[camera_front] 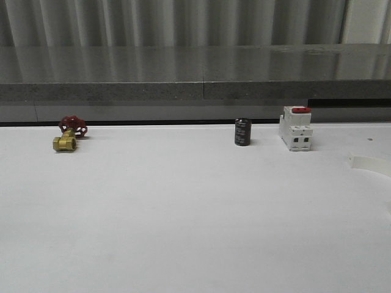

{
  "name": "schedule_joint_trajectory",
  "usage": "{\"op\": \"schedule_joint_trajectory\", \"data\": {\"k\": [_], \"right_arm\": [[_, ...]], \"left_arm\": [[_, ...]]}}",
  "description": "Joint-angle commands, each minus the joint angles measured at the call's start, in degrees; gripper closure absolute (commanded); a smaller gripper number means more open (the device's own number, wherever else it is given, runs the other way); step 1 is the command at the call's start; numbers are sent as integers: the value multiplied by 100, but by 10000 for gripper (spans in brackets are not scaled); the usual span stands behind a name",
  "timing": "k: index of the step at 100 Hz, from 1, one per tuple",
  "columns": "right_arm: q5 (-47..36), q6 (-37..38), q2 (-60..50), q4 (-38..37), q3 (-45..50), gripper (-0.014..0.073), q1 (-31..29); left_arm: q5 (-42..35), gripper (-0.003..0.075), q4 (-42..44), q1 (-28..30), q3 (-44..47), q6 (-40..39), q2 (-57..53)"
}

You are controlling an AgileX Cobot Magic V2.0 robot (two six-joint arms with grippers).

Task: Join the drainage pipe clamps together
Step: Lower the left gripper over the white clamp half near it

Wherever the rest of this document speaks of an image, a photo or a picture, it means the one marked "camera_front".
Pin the white circuit breaker red switch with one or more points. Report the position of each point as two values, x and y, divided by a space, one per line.
295 129

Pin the brass valve red handwheel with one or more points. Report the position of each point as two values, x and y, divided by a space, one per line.
72 128

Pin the black cylindrical capacitor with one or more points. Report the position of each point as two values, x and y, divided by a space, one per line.
242 131

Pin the grey pleated curtain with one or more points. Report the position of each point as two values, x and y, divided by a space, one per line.
170 23

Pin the grey stone countertop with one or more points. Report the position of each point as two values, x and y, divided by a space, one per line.
269 75

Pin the white half pipe clamp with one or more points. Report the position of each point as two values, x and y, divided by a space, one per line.
373 164

